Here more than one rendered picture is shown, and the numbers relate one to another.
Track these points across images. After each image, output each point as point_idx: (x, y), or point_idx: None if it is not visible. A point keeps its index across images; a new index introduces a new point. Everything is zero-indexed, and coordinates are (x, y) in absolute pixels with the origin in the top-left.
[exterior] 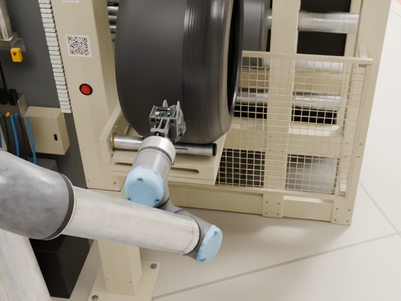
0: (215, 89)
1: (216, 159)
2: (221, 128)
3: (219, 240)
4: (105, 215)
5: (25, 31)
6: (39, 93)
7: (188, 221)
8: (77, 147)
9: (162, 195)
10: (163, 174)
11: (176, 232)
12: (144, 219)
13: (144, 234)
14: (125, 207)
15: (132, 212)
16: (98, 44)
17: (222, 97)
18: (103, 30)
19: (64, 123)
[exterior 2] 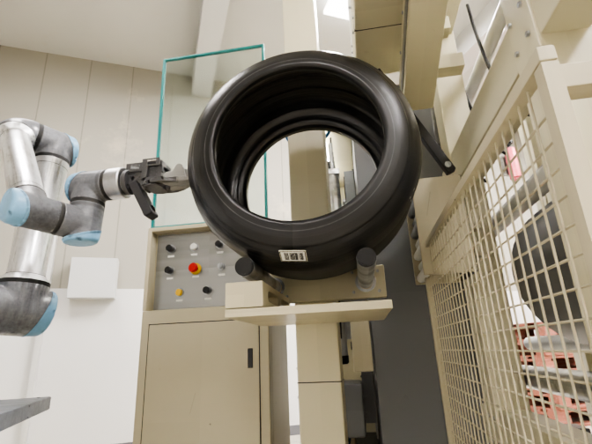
0: (192, 145)
1: (243, 283)
2: (207, 205)
3: (10, 201)
4: (4, 141)
5: None
6: None
7: (24, 179)
8: (400, 395)
9: (67, 186)
10: (82, 174)
11: (9, 174)
12: (10, 154)
13: (3, 164)
14: (14, 145)
15: (11, 148)
16: (291, 192)
17: (199, 156)
18: (307, 185)
19: (366, 336)
